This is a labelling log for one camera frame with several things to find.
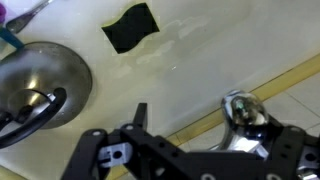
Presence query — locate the chrome wall tap faucet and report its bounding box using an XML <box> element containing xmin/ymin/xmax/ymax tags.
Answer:
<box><xmin>212</xmin><ymin>90</ymin><xmax>274</xmax><ymax>158</ymax></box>

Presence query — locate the metal spoon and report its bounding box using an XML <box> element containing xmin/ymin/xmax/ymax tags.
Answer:
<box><xmin>6</xmin><ymin>0</ymin><xmax>54</xmax><ymax>34</ymax></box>

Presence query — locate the purple cup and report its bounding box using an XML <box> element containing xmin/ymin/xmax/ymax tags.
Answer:
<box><xmin>0</xmin><ymin>3</ymin><xmax>7</xmax><ymax>24</ymax></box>

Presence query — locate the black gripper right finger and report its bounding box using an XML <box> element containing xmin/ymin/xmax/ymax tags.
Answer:
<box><xmin>259</xmin><ymin>116</ymin><xmax>320</xmax><ymax>180</ymax></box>

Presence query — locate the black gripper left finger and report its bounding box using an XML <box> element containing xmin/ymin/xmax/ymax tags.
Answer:
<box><xmin>61</xmin><ymin>103</ymin><xmax>186</xmax><ymax>180</ymax></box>

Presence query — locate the white kitchen sink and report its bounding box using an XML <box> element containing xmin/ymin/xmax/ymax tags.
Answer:
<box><xmin>1</xmin><ymin>0</ymin><xmax>320</xmax><ymax>180</ymax></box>

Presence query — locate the black yellow sponge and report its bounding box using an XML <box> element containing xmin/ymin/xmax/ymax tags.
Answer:
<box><xmin>102</xmin><ymin>3</ymin><xmax>159</xmax><ymax>54</ymax></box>

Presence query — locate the steel kettle black handle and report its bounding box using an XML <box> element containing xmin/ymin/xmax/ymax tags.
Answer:
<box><xmin>0</xmin><ymin>41</ymin><xmax>93</xmax><ymax>149</ymax></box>

